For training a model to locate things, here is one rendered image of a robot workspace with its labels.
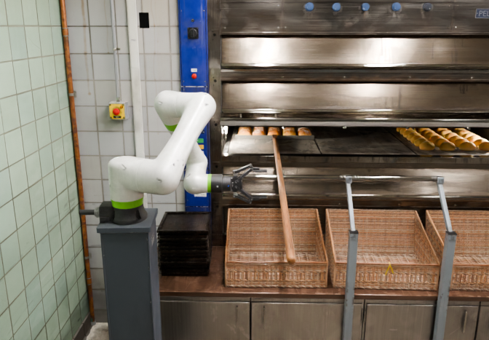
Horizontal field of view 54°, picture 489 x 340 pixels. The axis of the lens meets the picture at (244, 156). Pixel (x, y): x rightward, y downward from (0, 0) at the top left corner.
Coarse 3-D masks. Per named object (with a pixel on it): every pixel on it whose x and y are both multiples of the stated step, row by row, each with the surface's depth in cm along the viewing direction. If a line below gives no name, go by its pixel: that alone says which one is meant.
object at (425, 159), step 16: (224, 160) 292; (240, 160) 291; (256, 160) 291; (272, 160) 291; (288, 160) 290; (304, 160) 290; (320, 160) 290; (336, 160) 289; (352, 160) 289; (368, 160) 289; (384, 160) 288; (400, 160) 288; (416, 160) 288; (432, 160) 288; (448, 160) 287; (464, 160) 287; (480, 160) 287
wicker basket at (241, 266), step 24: (240, 216) 295; (264, 216) 296; (312, 216) 295; (240, 240) 295; (264, 240) 296; (312, 240) 295; (240, 264) 254; (264, 264) 254; (288, 264) 254; (312, 264) 254
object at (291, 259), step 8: (280, 168) 255; (280, 176) 242; (280, 184) 230; (280, 192) 220; (280, 200) 211; (288, 216) 193; (288, 224) 185; (288, 232) 177; (288, 240) 171; (288, 248) 165; (288, 256) 160
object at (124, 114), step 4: (108, 104) 278; (112, 104) 277; (116, 104) 277; (120, 104) 277; (124, 104) 277; (108, 108) 278; (112, 108) 278; (120, 108) 278; (124, 108) 278; (128, 108) 284; (112, 112) 278; (120, 112) 278; (124, 112) 278; (128, 112) 284; (112, 116) 279; (116, 116) 279; (120, 116) 279; (124, 116) 279; (128, 116) 284
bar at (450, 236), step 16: (256, 176) 254; (272, 176) 254; (288, 176) 254; (304, 176) 254; (320, 176) 254; (336, 176) 253; (352, 176) 253; (368, 176) 253; (384, 176) 253; (400, 176) 253; (416, 176) 252; (432, 176) 252; (352, 208) 246; (352, 224) 241; (448, 224) 240; (352, 240) 238; (448, 240) 236; (352, 256) 240; (448, 256) 239; (352, 272) 243; (448, 272) 241; (352, 288) 245; (448, 288) 243; (352, 304) 247
